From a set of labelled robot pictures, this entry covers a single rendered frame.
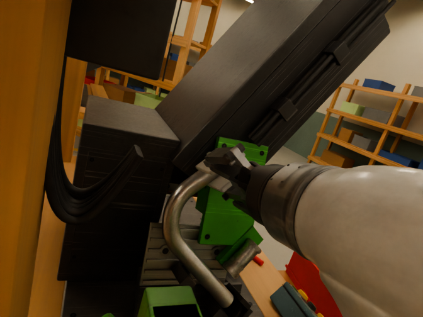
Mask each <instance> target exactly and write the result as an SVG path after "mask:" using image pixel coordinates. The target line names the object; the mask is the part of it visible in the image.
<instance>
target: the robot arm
mask: <svg viewBox="0 0 423 317"><path fill-rule="evenodd" d="M244 151H245V147H244V146H243V144H241V143H238V144H237V145H236V146H235V147H225V148H216V149H214V151H212V152H210V153H209V154H208V155H207V156H205V159H204V160H203V161H202V162H200V163H199V164H198V165H196V169H198V170H200V171H202V172H205V173H207V174H210V175H214V174H218V175H219V176H218V177H217V178H216V179H214V180H213V181H211V182H210V183H209V184H208V185H207V186H209V187H212V188H214V189H216V190H218V191H220V192H224V194H222V197H223V199H224V200H225V201H227V200H228V199H229V198H230V199H233V200H234V201H233V202H232V203H233V205H234V206H235V207H236V208H238V209H240V210H241V211H243V212H244V213H246V214H248V215H249V216H251V217H252V218H253V219H254V220H255V221H256V222H258V223H259V224H261V225H263V226H264V227H265V229H266V230H267V232H268V233H269V234H270V235H271V236H272V237H273V238H274V239H275V240H276V241H278V242H280V243H281V244H283V245H284V246H286V247H288V248H290V249H292V250H293V251H295V252H296V253H297V254H298V255H299V256H301V257H303V258H304V259H306V260H308V261H311V262H313V263H314V264H315V265H316V266H317V267H318V268H319V275H320V279H321V281H322V282H323V283H324V285H325V287H326V288H327V289H328V291H329V292H330V294H331V296H332V297H333V299H334V301H335V302H336V305H337V307H338V308H339V310H340V312H341V315H342V317H423V170H422V169H413V168H406V167H395V166H387V165H362V166H358V167H353V168H348V169H344V168H341V167H337V166H331V165H318V164H310V163H306V162H294V163H290V164H288V165H280V164H270V165H259V164H258V163H257V162H254V161H248V160H247V159H246V158H245V157H244V156H245V153H244Z"/></svg>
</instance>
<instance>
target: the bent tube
mask: <svg viewBox="0 0 423 317"><path fill-rule="evenodd" d="M218 176H219V175H218V174H214V175H210V174H207V173H205V172H202V171H200V170H198V171H197V172H195V173H194V174H193V175H191V176H190V177H189V178H187V179H186V180H185V181H183V182H182V183H180V185H178V186H177V188H175V190H174V191H173V192H172V194H171V195H170V197H169V199H168V200H167V203H166V205H165V208H164V212H163V216H162V231H163V235H164V239H165V241H166V243H167V246H168V247H169V249H170V251H171V252H172V253H173V254H174V255H175V256H176V257H177V259H178V260H179V261H180V262H181V263H182V264H183V265H184V266H185V267H186V268H187V269H188V270H189V271H190V273H191V274H192V275H193V276H194V277H195V278H196V279H197V281H198V282H199V283H200V284H201V285H202V286H203V287H204V288H205V289H206V290H207V291H208V292H209V293H210V295H211V296H212V297H213V298H214V299H215V300H216V301H217V303H218V304H219V305H220V306H221V307H223V308H227V307H229V306H230V305H231V304H232V302H233V300H234V296H233V295H232V294H231V292H230V291H229V290H228V289H227V288H226V287H225V286H224V285H223V284H222V282H221V281H220V280H219V279H218V277H217V276H216V275H215V274H214V273H213V272H212V271H211V270H210V269H209V268H208V266H207V265H206V264H205V263H204V261H202V259H200V258H199V256H198V255H197V254H196V253H195V251H194V250H193V249H192V248H191V247H190V246H189V245H188V244H187V243H186V241H185V240H184V238H183V237H182V234H181V231H180V227H179V219H180V215H181V211H182V209H183V207H184V205H185V204H186V202H187V201H188V199H189V198H190V197H191V196H193V195H194V194H195V193H197V192H198V191H199V190H201V189H202V188H204V187H205V186H206V185H208V184H209V183H210V182H211V181H213V180H214V179H216V178H217V177H218Z"/></svg>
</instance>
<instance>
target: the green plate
mask: <svg viewBox="0 0 423 317"><path fill-rule="evenodd" d="M238 143H241V144H243V146H244V147H245V151H244V153H245V156H244V157H245V158H246V159H247V160H248V161H254V162H257V163H258V164H259V165H265V164H266V157H267V154H268V148H269V147H267V146H264V145H261V146H260V147H258V146H257V145H256V144H254V143H249V142H243V141H240V140H234V139H230V138H224V137H221V136H218V137H217V140H216V144H215V149H216V148H225V147H235V146H236V145H237V144H238ZM222 194H224V192H220V191H218V190H216V189H214V188H212V187H209V186H207V187H206V189H204V188H202V189H201V190H199V191H198V197H197V200H196V207H195V208H196V209H197V210H198V211H199V212H201V213H202V214H203V215H202V219H201V225H200V232H199V235H198V243H199V244H202V245H233V244H234V243H235V242H236V241H237V240H238V239H239V238H240V237H241V236H242V235H243V234H244V233H245V232H246V231H247V230H248V229H249V228H250V227H251V226H254V219H253V218H252V217H251V216H249V215H248V214H246V213H244V212H243V211H241V210H240V209H238V208H236V207H235V206H234V205H233V203H232V202H233V201H234V200H233V199H230V198H229V199H228V200H227V201H225V200H224V199H223V197H222Z"/></svg>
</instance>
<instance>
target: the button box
mask: <svg viewBox="0 0 423 317"><path fill-rule="evenodd" d="M301 297H303V296H302V295H301V294H300V293H299V292H296V290H295V289H294V288H293V286H292V285H291V284H290V283H289V282H285V283H284V285H282V286H281V287H280V288H279V289H278V290H277V291H275V292H274V293H273V294H272V295H271V296H270V299H271V300H272V302H273V303H274V305H275V306H276V308H277V309H278V311H279V312H280V314H281V315H282V317H318V316H315V315H314V313H313V312H312V311H311V309H312V308H311V307H310V305H309V304H308V303H307V304H306V303H305V301H306V300H305V301H304V300H302V298H301ZM306 302H307V301H306ZM312 310H313V309H312ZM314 312H315V311H314ZM316 315H317V314H316Z"/></svg>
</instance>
